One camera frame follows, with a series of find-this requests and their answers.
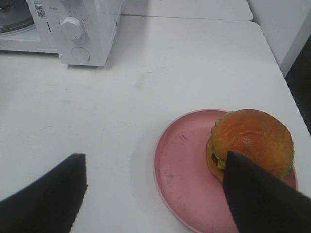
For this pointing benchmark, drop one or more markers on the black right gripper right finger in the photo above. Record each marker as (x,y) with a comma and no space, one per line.
(261,203)

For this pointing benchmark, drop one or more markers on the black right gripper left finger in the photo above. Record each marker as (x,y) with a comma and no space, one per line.
(51,203)

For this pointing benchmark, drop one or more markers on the pink round plate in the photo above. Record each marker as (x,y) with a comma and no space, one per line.
(187,187)

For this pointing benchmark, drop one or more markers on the burger with lettuce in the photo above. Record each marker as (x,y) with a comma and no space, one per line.
(254,133)

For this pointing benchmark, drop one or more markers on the round white door button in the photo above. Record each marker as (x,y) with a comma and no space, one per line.
(80,54)

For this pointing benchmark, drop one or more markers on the white timer knob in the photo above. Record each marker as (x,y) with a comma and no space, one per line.
(72,28)

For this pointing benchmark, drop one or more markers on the white microwave oven body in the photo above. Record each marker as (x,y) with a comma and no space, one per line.
(99,19)

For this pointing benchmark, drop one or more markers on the white warning label sticker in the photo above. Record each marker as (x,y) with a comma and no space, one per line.
(39,9)

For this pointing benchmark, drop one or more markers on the glass microwave turntable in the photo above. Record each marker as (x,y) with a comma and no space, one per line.
(14,15)

